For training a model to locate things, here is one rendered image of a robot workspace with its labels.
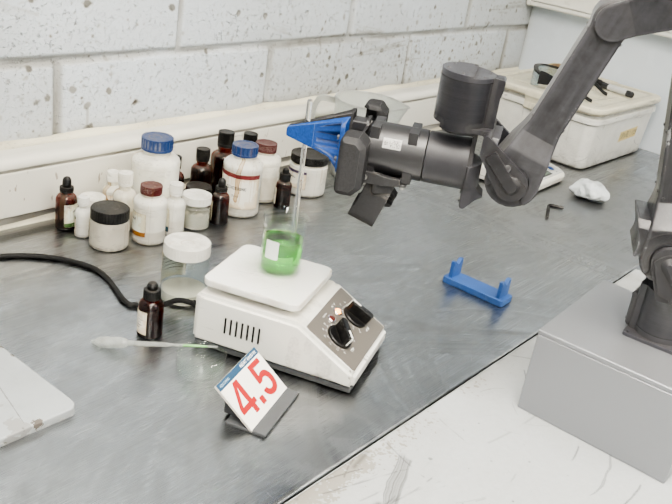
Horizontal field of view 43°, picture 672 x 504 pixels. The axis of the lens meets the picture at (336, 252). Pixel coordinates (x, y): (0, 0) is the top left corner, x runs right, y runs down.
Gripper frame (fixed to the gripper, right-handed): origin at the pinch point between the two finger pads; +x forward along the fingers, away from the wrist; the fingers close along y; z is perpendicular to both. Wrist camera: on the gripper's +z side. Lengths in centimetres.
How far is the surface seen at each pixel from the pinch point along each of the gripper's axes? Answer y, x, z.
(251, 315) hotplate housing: -8.5, 3.2, 19.3
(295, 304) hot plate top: -8.3, -1.5, 16.9
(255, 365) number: -13.4, 1.0, 22.5
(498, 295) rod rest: 21.2, -25.2, 24.5
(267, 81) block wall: 62, 21, 10
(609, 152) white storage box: 110, -50, 24
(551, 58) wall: 145, -35, 11
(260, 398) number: -16.6, -0.6, 24.3
